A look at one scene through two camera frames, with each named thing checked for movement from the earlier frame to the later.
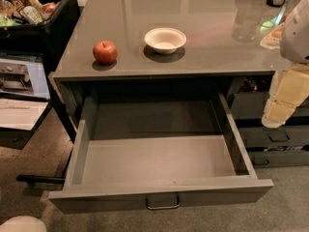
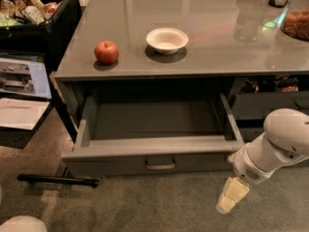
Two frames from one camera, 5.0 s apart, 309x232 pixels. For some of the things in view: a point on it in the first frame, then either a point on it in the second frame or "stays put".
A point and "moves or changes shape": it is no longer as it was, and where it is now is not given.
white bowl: [165, 40] stays put
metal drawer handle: [164, 200] → [159, 163]
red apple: [104, 52] stays put
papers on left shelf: [25, 97] stays put
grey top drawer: [149, 150] moves or changes shape
